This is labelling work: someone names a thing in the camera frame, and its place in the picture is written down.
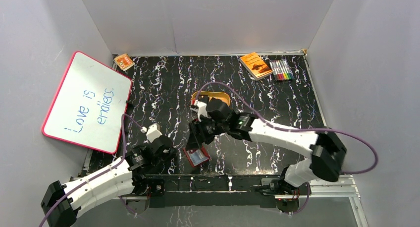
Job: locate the tan oval tray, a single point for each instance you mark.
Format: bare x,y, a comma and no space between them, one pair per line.
205,96

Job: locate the orange book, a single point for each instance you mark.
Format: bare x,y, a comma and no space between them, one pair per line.
255,65

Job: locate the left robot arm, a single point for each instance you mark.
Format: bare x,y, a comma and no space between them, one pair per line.
64,203

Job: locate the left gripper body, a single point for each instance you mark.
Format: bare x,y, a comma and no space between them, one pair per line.
167,150

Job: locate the small orange card box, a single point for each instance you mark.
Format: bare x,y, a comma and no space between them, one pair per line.
124,62

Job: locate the pink framed whiteboard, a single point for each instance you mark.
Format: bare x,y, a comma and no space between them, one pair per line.
88,105

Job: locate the red card holder wallet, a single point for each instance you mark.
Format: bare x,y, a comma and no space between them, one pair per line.
197,157

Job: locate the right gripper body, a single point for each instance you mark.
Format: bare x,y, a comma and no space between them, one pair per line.
208,129

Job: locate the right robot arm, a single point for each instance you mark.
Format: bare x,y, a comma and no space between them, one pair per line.
323,151

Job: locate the coloured marker pen pack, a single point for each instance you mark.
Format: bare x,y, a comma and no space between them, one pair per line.
281,70

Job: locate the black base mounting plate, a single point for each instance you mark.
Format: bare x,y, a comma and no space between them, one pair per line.
210,189

